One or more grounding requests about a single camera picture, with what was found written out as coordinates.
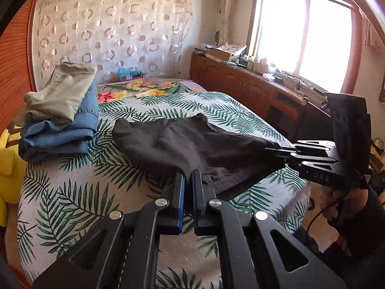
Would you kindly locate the low wooden cabinet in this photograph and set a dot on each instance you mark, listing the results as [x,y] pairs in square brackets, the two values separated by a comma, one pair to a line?
[240,87]

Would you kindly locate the folded blue jeans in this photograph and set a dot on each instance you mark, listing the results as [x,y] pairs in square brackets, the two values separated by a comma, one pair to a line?
[57,138]

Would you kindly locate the person's right hand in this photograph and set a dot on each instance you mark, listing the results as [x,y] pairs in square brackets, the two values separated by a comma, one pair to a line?
[329,207]

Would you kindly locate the floral bed sheet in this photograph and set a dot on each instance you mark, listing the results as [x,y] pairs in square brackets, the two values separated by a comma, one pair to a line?
[144,85]

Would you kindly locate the folded beige pants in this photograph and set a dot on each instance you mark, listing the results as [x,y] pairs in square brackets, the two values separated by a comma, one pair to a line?
[63,96]

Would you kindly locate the dark grey shorts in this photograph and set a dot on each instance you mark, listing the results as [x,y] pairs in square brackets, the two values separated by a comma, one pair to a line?
[180,144]

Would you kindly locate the blue toy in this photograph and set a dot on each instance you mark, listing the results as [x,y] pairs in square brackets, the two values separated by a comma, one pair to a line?
[126,72]

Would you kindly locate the leaf print bed cover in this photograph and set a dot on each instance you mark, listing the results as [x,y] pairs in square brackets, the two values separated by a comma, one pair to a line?
[75,186]

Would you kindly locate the small oval mirror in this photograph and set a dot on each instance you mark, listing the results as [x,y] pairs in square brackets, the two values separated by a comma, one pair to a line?
[218,37]

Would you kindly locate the printed paper sheet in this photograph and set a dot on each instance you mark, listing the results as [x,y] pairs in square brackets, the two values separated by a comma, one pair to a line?
[234,48]

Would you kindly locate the beige window curtain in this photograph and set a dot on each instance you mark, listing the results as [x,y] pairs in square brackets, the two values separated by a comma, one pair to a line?
[234,12]
[373,30]

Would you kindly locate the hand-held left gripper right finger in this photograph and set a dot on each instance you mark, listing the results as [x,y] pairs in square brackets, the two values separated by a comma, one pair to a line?
[197,192]

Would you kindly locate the circle pattern sheer curtain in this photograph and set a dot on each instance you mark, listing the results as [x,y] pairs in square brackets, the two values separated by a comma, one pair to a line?
[120,36]

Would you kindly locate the white tissue box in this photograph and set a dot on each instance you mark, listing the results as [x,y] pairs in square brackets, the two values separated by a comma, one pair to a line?
[268,76]

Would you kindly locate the cardboard box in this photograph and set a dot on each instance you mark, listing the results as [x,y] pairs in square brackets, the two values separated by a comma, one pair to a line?
[221,54]

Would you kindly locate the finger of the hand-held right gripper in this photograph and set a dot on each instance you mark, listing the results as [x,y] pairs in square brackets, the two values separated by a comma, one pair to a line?
[315,147]
[309,160]

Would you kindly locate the wooden slatted wardrobe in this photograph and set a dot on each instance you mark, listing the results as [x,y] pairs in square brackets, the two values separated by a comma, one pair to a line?
[18,81]

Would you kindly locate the person's right forearm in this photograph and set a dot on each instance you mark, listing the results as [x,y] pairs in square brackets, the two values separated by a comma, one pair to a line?
[367,216]

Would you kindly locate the yellow cloth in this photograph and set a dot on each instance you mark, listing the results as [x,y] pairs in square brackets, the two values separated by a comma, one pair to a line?
[10,171]

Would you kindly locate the wooden frame window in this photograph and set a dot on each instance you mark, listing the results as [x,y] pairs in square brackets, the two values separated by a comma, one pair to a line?
[300,36]

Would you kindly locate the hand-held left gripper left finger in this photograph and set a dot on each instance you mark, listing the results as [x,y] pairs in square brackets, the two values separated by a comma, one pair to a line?
[180,192]

